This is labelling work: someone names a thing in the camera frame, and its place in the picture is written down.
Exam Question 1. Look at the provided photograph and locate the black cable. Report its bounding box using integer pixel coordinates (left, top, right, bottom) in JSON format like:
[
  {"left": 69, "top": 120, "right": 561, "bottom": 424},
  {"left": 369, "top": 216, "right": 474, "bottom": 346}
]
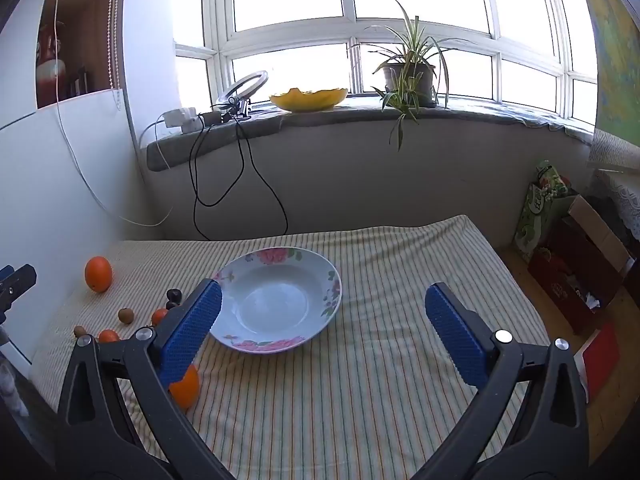
[{"left": 191, "top": 110, "right": 290, "bottom": 241}]

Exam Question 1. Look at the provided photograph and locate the white cable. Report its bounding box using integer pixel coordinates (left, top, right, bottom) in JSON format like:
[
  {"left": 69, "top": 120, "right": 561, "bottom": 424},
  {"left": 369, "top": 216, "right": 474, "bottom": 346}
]
[{"left": 52, "top": 0, "right": 173, "bottom": 227}]

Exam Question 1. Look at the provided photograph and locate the potted spider plant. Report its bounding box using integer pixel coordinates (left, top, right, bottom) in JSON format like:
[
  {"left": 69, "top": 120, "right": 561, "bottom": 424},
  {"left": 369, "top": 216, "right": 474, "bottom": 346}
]
[{"left": 350, "top": 0, "right": 476, "bottom": 153}]

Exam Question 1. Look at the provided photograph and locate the large orange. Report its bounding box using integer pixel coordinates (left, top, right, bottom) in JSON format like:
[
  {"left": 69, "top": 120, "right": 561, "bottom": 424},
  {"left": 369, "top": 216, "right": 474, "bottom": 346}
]
[
  {"left": 167, "top": 365, "right": 201, "bottom": 410},
  {"left": 84, "top": 256, "right": 114, "bottom": 294}
]

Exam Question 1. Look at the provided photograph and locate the grey windowsill mat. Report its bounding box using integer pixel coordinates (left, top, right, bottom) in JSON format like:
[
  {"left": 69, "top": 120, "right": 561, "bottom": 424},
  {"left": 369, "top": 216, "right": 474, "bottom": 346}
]
[{"left": 145, "top": 97, "right": 598, "bottom": 173}]

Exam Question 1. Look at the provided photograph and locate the green bag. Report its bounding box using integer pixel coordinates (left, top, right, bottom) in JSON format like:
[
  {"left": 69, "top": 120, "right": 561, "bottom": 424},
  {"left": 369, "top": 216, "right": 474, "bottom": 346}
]
[{"left": 515, "top": 160, "right": 576, "bottom": 261}]

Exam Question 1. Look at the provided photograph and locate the white lace cloth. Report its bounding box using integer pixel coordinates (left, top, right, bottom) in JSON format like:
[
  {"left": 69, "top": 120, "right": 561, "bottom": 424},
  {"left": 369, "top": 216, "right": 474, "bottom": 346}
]
[{"left": 587, "top": 127, "right": 640, "bottom": 241}]

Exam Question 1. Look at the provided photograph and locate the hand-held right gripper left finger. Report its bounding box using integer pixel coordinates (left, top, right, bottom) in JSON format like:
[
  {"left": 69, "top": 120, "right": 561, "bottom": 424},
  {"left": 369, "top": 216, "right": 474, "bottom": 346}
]
[{"left": 56, "top": 277, "right": 236, "bottom": 480}]

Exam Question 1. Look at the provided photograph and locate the yellow bowl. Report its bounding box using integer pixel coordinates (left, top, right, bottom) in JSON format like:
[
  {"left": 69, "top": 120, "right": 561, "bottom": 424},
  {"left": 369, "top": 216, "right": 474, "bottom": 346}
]
[{"left": 269, "top": 87, "right": 349, "bottom": 112}]

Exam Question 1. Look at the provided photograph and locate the white floral plate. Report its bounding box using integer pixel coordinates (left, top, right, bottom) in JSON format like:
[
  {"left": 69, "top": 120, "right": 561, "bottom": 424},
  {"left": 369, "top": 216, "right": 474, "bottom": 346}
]
[{"left": 207, "top": 246, "right": 343, "bottom": 356}]

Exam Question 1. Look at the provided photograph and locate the white power adapter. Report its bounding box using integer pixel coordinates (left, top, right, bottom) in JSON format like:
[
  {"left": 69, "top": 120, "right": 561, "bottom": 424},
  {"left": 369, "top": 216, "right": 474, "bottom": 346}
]
[{"left": 162, "top": 106, "right": 198, "bottom": 135}]

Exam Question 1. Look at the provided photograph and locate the white ring light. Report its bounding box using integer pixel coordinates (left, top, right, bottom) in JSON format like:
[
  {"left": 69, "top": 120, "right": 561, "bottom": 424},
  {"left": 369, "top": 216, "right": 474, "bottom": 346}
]
[{"left": 216, "top": 71, "right": 271, "bottom": 116}]

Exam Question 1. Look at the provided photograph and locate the beaded pull cord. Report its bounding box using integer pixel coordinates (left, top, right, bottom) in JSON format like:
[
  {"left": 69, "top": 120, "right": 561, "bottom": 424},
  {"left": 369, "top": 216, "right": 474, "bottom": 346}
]
[{"left": 107, "top": 0, "right": 126, "bottom": 108}]

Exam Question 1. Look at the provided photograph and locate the wooden shelf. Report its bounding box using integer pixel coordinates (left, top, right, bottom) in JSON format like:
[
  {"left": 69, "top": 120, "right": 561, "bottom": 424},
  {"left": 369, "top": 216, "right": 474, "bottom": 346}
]
[{"left": 35, "top": 0, "right": 126, "bottom": 110}]

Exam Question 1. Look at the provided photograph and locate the flat red box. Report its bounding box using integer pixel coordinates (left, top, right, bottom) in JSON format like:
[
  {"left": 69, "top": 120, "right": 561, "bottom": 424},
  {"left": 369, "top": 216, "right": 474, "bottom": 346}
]
[{"left": 575, "top": 322, "right": 621, "bottom": 406}]

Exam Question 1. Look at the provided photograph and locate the striped cloth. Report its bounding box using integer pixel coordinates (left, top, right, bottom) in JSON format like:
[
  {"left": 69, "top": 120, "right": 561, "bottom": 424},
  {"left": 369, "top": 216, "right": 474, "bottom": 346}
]
[{"left": 30, "top": 215, "right": 556, "bottom": 480}]

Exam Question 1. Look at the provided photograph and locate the wall poster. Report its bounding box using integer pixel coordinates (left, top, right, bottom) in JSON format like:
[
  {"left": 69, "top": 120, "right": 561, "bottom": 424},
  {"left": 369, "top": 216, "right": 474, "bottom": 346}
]
[{"left": 570, "top": 0, "right": 640, "bottom": 133}]

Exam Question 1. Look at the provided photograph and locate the dark red cardboard box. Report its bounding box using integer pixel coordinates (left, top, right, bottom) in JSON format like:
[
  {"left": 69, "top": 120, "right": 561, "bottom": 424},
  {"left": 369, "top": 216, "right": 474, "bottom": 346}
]
[{"left": 527, "top": 195, "right": 636, "bottom": 336}]

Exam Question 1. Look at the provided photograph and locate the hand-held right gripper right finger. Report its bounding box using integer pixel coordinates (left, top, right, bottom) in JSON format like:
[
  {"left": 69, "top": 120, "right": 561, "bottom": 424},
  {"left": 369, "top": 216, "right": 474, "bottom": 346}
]
[{"left": 412, "top": 282, "right": 588, "bottom": 480}]

